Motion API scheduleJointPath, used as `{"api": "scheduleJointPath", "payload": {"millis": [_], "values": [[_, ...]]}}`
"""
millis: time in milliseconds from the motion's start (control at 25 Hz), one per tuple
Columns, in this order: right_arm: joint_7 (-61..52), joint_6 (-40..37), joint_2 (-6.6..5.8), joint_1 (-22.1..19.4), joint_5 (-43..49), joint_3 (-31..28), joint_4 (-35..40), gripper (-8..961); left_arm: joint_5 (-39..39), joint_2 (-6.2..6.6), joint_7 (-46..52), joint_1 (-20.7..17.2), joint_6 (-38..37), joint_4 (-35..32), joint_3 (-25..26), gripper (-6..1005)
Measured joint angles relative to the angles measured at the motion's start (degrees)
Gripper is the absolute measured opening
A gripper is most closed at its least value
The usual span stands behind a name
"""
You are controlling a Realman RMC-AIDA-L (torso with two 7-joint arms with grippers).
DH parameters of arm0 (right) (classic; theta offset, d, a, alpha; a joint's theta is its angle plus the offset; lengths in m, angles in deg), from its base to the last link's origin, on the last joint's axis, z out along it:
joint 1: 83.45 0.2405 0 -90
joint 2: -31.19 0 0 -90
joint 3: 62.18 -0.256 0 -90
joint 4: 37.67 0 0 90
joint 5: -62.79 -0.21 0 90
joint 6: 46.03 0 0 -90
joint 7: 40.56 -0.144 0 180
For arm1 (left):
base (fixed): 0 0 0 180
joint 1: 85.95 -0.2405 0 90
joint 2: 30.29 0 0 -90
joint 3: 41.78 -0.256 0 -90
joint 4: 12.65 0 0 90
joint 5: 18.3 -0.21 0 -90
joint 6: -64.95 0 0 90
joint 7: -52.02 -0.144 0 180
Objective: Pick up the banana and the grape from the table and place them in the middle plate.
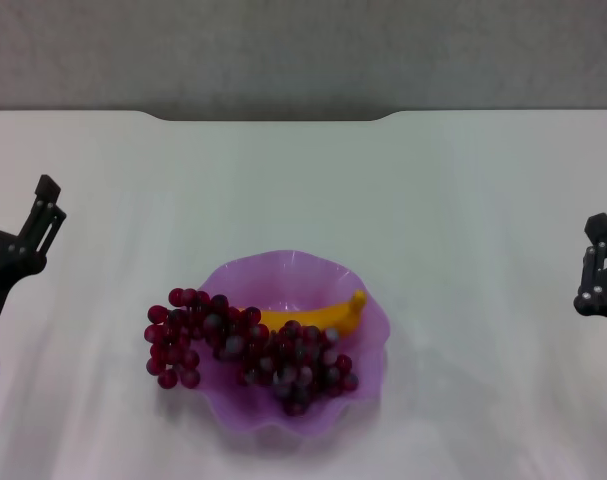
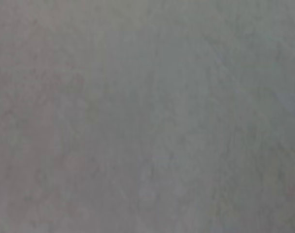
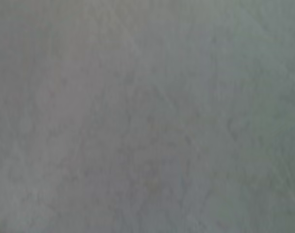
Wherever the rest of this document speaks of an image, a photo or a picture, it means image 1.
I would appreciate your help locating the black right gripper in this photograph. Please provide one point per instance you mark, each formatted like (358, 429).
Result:
(603, 302)

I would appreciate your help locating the yellow banana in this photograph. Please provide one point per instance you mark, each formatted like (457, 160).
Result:
(323, 315)

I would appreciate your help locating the dark red grape bunch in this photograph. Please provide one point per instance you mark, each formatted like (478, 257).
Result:
(283, 360)

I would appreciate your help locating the purple wavy plastic bowl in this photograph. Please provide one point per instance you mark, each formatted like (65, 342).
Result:
(293, 280)

